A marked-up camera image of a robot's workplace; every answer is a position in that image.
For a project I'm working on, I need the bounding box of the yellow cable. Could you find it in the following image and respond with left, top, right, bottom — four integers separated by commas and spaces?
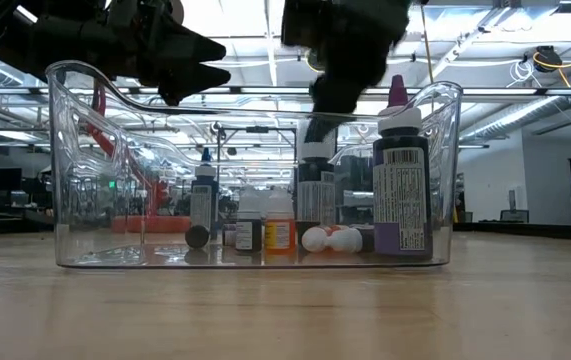
418, 0, 436, 86

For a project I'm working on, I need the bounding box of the dark background workbench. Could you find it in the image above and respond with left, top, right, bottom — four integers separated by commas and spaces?
457, 221, 571, 241
0, 214, 56, 237

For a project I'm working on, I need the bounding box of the large purple food coloring bottle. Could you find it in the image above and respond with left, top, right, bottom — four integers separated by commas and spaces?
372, 74, 435, 260

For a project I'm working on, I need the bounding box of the red desk lamp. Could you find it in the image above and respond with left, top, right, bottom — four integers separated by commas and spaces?
84, 79, 192, 234

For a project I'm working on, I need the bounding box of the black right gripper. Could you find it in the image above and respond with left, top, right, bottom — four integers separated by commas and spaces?
282, 0, 411, 145

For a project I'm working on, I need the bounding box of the large blue food coloring bottle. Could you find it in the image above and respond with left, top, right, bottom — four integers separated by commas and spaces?
188, 147, 220, 241

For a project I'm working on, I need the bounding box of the large black food coloring bottle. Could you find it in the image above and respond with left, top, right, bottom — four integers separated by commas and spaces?
295, 142, 339, 236

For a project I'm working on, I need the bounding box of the small yellow food coloring bottle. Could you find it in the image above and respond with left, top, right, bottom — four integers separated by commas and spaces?
263, 187, 297, 254

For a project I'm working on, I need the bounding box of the small orange food coloring bottle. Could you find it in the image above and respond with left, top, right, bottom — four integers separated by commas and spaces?
300, 224, 346, 254

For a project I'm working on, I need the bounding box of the black ceiling cord reel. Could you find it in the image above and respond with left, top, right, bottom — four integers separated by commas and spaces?
532, 44, 571, 109

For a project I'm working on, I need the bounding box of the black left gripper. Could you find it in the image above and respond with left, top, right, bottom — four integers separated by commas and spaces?
104, 0, 232, 105

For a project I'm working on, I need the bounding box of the small black food coloring bottle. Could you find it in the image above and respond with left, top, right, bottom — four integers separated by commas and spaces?
329, 226, 376, 254

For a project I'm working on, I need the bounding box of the black background station frame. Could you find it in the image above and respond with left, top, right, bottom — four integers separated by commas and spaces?
214, 124, 299, 236

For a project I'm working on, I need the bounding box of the small background monitor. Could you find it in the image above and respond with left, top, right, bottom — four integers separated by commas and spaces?
499, 208, 530, 224

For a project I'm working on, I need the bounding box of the small white-capped dropper bottle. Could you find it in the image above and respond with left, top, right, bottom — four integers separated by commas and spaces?
184, 224, 211, 250

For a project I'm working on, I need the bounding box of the black background monitor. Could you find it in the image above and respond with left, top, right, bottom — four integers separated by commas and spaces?
0, 167, 23, 193

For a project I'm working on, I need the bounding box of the clear plastic bin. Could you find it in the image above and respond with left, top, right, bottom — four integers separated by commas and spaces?
44, 59, 465, 270

